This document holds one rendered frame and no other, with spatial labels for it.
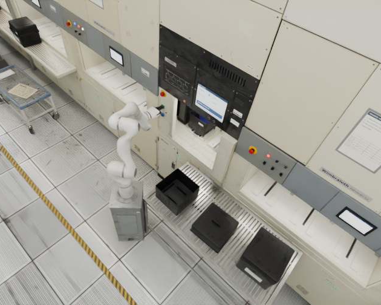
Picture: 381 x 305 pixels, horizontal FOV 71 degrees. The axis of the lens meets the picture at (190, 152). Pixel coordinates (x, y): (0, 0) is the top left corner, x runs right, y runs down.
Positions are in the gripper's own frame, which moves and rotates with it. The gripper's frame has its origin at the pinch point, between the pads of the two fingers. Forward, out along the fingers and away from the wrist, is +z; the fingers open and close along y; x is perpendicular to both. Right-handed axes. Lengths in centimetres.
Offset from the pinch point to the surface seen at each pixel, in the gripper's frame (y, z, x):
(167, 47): 3, 3, 60
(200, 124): 32.1, 22.7, -13.1
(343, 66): 120, 4, 103
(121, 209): 34, -78, -49
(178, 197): 62, -37, -43
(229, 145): 79, -3, 16
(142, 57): -26.3, 2.9, 38.2
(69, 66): -163, -1, -40
